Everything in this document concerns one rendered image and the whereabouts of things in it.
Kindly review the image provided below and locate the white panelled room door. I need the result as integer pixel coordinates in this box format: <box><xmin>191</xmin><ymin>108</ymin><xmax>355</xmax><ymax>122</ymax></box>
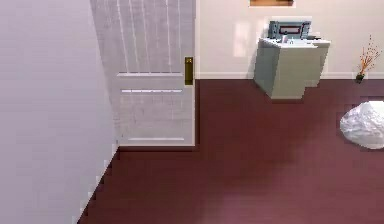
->
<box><xmin>89</xmin><ymin>0</ymin><xmax>197</xmax><ymax>147</ymax></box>

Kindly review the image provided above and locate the white crumpled cloth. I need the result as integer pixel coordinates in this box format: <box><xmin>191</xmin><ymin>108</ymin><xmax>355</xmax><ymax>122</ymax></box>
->
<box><xmin>339</xmin><ymin>100</ymin><xmax>384</xmax><ymax>150</ymax></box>

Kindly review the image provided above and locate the pale grey sink cabinet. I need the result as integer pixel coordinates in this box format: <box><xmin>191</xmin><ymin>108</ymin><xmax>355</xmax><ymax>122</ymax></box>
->
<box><xmin>253</xmin><ymin>37</ymin><xmax>332</xmax><ymax>100</ymax></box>

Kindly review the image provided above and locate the orange twig plant in pot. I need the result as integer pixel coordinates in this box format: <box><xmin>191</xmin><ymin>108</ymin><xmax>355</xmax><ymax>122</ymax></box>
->
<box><xmin>354</xmin><ymin>34</ymin><xmax>382</xmax><ymax>84</ymax></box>

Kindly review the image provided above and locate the brown framed wall picture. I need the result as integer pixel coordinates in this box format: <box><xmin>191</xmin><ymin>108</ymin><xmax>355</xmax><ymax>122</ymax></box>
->
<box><xmin>249</xmin><ymin>0</ymin><xmax>295</xmax><ymax>8</ymax></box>

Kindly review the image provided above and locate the grey box with red panel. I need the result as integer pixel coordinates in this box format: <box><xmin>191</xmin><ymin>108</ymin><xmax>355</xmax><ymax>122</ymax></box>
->
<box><xmin>267</xmin><ymin>20</ymin><xmax>312</xmax><ymax>41</ymax></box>

